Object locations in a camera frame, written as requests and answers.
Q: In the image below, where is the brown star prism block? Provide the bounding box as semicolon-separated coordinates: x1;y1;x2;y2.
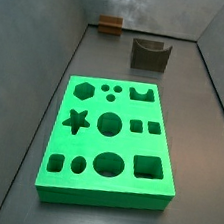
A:
98;15;123;35

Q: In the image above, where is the green foam shape board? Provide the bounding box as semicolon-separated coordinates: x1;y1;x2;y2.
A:
35;75;176;211

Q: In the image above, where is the dark grey curved fixture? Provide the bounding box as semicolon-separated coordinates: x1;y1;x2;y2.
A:
130;39;173;73

